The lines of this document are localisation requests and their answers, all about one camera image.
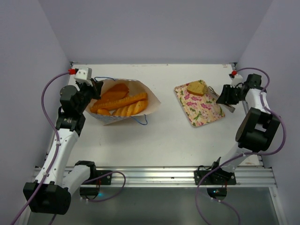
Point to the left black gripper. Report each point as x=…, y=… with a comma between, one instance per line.
x=96, y=88

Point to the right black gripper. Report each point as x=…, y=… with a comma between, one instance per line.
x=228, y=94

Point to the herb bread slice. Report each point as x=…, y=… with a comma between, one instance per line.
x=198, y=88

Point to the long ridged orange bread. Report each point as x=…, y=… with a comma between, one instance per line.
x=113, y=105

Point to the checkered paper bag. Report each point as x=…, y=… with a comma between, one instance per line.
x=135, y=87

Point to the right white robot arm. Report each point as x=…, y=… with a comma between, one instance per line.
x=257, y=129

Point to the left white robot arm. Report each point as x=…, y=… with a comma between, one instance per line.
x=52, y=190

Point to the small orange bread roll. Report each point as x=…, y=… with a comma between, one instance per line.
x=103, y=112

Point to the scored orange bread loaf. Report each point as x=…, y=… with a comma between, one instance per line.
x=131, y=109

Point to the floral tray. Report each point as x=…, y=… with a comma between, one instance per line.
x=200, y=110

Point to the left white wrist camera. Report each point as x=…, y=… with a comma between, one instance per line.
x=83, y=74

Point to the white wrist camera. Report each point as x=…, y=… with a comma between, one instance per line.
x=83, y=74
x=236, y=78

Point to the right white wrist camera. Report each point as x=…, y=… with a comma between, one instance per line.
x=236, y=78

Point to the aluminium rail frame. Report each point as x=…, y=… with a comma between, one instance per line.
x=186, y=177

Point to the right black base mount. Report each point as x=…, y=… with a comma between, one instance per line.
x=220, y=178

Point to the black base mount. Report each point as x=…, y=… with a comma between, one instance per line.
x=93, y=189
x=220, y=178

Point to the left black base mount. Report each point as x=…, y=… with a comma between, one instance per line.
x=93, y=189

